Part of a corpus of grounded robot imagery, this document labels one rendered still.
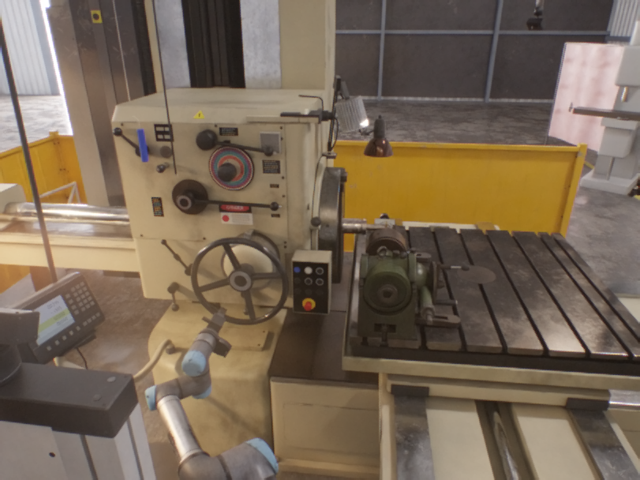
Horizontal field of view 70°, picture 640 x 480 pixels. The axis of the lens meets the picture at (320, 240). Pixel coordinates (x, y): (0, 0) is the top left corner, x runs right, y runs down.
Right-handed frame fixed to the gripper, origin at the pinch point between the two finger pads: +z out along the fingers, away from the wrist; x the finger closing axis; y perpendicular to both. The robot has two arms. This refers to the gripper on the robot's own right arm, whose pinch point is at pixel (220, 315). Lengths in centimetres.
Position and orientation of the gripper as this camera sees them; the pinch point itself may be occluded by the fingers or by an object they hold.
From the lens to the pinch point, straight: 187.2
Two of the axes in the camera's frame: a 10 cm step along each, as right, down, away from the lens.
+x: -5.0, 7.6, 4.1
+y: -8.6, -5.0, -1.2
